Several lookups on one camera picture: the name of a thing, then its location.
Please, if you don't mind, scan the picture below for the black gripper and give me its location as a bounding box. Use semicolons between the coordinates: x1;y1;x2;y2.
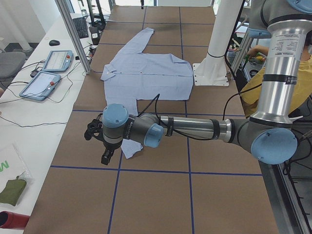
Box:
101;141;121;165

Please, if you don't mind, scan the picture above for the light blue striped shirt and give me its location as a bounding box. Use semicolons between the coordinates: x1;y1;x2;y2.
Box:
100;27;195;160

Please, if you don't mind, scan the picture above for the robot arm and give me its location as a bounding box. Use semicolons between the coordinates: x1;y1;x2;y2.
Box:
98;0;312;165

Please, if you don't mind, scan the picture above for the lower blue teach pendant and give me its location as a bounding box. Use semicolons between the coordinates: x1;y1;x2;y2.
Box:
19;71;61;101

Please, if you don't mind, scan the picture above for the blue teach pendant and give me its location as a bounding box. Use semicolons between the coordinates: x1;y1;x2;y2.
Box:
19;71;61;101
42;50;73;73

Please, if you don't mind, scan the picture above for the clear plastic bag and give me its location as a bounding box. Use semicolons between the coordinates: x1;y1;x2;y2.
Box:
0;144;34;207

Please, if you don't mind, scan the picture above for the olive green folded cloth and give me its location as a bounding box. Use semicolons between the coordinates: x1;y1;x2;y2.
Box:
0;179;27;206

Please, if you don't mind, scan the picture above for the upper blue teach pendant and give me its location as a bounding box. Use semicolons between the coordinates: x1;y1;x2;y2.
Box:
42;50;73;73

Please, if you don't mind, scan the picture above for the red cylinder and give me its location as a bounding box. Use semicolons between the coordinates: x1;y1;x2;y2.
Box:
0;211;30;230

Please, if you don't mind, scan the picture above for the black computer mouse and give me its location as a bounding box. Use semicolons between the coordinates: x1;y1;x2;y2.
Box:
49;39;60;46

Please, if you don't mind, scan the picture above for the black keyboard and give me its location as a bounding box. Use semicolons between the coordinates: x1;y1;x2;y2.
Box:
72;17;89;39

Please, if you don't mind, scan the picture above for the grey office chair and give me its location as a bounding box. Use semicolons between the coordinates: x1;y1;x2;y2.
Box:
0;52;26;79

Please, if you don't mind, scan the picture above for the person in yellow shirt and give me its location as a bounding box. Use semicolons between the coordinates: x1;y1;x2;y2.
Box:
240;32;312;118

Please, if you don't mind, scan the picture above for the wrist black camera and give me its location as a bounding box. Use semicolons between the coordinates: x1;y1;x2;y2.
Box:
84;113;104;142

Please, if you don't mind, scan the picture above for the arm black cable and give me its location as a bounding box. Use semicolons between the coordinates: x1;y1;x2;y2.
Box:
137;82;263;141

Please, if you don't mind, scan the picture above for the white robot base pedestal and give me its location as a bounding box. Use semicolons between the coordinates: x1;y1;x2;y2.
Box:
193;0;231;86

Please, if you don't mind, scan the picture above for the aluminium frame post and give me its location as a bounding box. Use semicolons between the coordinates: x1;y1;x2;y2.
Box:
55;0;91;74

